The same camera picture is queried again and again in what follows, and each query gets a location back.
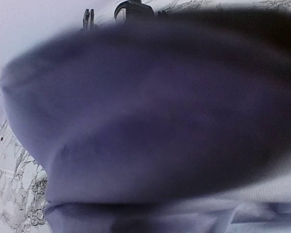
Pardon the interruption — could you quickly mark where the lilac folding umbrella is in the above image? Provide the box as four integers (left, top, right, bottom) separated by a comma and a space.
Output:
0, 9, 291, 233

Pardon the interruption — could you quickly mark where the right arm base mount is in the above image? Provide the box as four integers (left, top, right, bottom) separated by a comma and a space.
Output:
79, 0, 167, 32

